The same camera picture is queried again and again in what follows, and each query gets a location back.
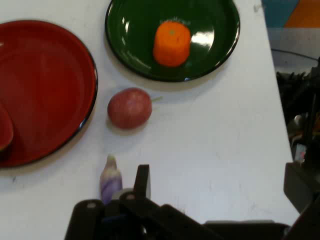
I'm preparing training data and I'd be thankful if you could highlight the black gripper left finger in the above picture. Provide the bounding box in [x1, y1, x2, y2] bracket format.
[64, 164, 218, 240]

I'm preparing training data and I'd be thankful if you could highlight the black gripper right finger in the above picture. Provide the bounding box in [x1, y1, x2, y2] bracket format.
[283, 162, 320, 240]

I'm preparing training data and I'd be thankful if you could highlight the orange fruit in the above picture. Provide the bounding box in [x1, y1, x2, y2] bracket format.
[152, 20, 192, 68]

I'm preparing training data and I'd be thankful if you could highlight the purple toy eggplant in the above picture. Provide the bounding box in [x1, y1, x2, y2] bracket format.
[99, 154, 124, 206]

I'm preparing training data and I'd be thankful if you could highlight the black equipment clutter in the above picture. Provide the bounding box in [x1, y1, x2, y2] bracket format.
[275, 56, 320, 165]

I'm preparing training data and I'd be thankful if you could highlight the red round toy fruit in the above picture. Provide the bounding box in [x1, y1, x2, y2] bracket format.
[107, 87, 153, 130]

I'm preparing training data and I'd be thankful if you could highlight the toy watermelon slice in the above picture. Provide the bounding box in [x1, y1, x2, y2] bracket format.
[0, 104, 15, 153]

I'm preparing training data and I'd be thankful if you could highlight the red plate black rim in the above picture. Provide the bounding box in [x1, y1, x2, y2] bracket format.
[0, 19, 99, 169]

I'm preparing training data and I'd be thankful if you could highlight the orange foam floor mat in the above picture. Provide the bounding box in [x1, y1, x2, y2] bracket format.
[284, 0, 320, 29]

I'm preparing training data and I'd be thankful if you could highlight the dark green plate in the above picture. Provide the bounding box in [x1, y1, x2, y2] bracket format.
[104, 0, 241, 83]

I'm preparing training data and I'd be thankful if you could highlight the blue foam floor mat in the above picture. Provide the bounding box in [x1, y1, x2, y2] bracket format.
[260, 0, 301, 29]

